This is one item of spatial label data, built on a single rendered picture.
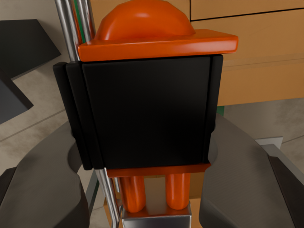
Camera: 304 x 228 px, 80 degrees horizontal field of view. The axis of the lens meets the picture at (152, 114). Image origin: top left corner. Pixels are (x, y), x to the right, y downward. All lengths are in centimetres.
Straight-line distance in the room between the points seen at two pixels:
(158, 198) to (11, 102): 71
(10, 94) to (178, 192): 72
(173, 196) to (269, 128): 183
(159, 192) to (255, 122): 170
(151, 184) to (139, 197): 3
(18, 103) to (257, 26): 97
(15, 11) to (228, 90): 138
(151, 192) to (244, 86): 84
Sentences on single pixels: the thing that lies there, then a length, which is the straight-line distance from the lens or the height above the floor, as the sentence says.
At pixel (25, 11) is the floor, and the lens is 156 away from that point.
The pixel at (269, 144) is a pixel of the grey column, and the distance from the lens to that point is 206.
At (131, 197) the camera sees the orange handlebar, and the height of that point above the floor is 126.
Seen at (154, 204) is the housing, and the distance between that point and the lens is 19.
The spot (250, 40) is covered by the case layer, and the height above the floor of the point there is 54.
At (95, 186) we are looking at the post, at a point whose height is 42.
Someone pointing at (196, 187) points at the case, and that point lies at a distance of 74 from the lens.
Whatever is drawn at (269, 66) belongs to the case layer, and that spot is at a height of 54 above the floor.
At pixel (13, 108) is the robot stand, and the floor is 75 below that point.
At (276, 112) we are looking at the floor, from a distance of 190.
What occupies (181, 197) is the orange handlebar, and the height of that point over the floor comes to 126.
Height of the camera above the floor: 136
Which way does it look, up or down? 61 degrees down
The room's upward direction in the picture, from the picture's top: 177 degrees clockwise
